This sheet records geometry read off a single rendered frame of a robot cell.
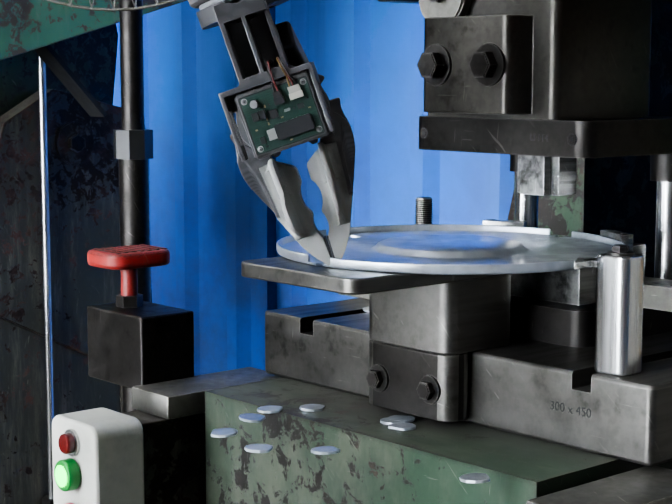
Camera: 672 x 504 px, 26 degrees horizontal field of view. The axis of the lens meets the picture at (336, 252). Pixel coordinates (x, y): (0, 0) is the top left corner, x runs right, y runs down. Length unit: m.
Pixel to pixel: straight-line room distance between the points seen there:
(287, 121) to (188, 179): 2.58
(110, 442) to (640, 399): 0.46
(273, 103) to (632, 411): 0.34
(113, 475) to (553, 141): 0.47
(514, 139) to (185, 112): 2.42
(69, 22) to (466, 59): 1.37
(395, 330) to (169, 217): 2.55
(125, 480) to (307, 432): 0.18
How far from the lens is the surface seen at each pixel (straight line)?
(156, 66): 3.75
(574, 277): 1.24
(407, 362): 1.20
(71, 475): 1.29
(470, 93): 1.21
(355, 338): 1.28
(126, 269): 1.38
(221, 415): 1.30
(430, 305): 1.17
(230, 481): 1.31
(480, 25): 1.21
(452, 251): 1.16
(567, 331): 1.21
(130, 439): 1.29
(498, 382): 1.17
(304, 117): 1.04
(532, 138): 1.22
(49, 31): 2.49
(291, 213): 1.08
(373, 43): 3.11
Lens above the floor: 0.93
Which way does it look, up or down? 7 degrees down
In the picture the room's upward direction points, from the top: straight up
